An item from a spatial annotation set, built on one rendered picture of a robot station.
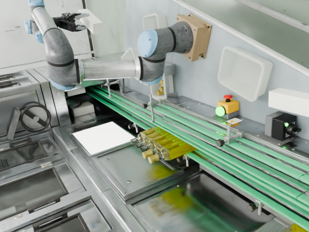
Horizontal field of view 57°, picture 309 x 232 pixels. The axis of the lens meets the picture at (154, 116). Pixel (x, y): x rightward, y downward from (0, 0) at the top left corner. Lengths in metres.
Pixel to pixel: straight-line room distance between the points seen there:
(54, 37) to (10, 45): 3.68
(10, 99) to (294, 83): 1.81
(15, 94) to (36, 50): 2.80
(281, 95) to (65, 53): 0.87
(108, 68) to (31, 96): 1.04
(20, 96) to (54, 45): 1.04
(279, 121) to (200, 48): 0.53
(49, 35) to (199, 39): 0.66
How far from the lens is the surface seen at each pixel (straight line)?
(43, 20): 1.44
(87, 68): 1.33
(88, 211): 1.39
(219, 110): 1.31
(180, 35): 1.35
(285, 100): 1.12
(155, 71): 1.37
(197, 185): 1.43
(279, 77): 1.19
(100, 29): 1.75
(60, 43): 1.28
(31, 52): 5.00
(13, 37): 4.95
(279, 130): 1.15
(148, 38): 1.29
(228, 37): 1.34
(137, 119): 1.90
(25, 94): 2.26
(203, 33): 1.39
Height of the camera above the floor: 1.69
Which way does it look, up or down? 27 degrees down
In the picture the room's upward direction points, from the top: 108 degrees counter-clockwise
